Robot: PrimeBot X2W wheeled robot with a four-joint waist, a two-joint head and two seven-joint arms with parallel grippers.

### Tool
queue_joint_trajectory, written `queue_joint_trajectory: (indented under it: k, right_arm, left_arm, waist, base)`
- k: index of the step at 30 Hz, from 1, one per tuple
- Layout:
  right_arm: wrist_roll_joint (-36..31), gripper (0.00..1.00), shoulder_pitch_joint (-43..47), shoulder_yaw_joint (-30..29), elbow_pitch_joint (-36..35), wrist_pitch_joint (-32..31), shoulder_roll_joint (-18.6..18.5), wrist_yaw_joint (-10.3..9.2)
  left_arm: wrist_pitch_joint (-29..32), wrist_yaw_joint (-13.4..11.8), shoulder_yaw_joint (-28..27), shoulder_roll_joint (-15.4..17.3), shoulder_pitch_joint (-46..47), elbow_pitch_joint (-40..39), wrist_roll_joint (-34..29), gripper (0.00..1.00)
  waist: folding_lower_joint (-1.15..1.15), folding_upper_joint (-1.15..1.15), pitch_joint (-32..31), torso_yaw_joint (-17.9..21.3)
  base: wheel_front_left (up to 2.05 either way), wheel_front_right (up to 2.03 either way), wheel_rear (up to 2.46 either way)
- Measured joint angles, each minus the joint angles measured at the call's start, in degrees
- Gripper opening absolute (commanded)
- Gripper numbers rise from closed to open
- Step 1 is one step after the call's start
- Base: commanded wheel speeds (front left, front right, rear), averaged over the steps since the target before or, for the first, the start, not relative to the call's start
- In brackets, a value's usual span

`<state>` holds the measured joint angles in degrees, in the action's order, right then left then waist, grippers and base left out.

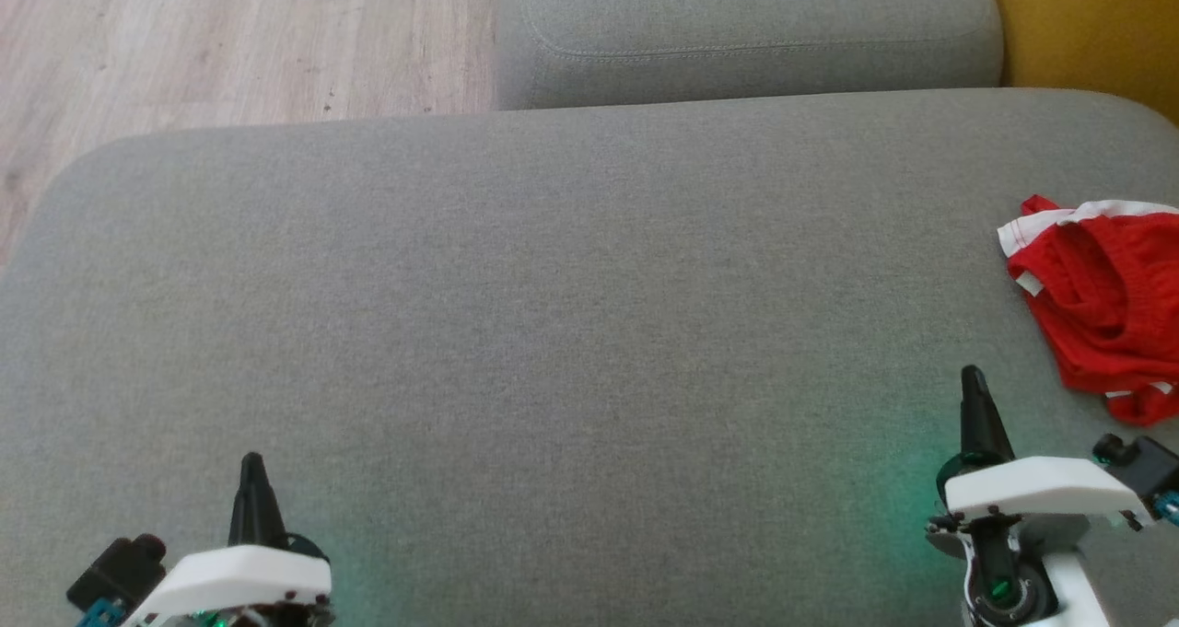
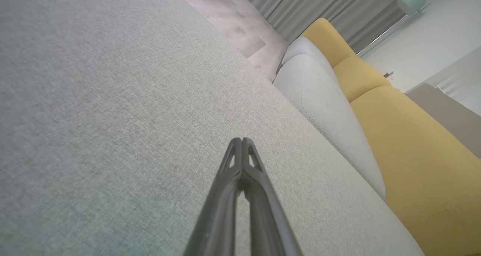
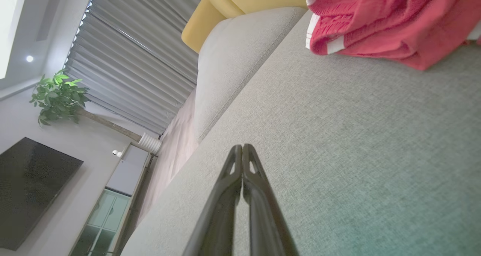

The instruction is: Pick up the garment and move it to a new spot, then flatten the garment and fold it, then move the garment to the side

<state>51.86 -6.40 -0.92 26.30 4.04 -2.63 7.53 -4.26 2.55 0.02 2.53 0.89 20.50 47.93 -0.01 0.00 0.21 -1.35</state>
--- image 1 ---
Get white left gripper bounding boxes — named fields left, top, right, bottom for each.
left=120, top=452, right=334, bottom=627

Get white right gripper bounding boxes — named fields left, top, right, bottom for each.
left=926, top=365, right=1157, bottom=627

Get red shorts with white stripe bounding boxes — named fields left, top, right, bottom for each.
left=998, top=194, right=1179, bottom=427

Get large grey sofa seat cushion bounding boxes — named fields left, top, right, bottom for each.
left=0, top=88, right=1179, bottom=627

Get wide yellow sofa back cushion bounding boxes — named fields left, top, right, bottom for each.
left=981, top=0, right=1179, bottom=126

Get smaller grey sofa seat cushion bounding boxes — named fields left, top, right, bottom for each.
left=496, top=0, right=1005, bottom=112

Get blue left camera connector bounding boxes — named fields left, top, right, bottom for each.
left=74, top=598, right=125, bottom=627

